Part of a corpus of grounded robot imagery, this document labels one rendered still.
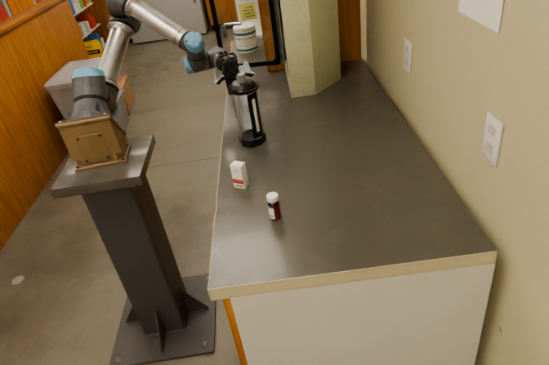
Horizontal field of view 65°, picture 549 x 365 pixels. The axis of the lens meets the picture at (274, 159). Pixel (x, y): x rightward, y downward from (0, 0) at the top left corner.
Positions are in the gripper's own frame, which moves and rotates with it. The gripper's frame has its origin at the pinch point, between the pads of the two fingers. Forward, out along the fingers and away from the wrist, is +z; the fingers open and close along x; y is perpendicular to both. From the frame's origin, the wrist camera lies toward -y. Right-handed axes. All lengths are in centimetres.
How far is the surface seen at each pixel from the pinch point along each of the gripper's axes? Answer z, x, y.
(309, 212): 60, 3, -23
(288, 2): -14.2, 29.1, 21.4
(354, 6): -42, 72, 9
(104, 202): 4, -59, -33
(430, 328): 89, 24, -50
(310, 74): -14.1, 35.2, -9.7
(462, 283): 91, 31, -34
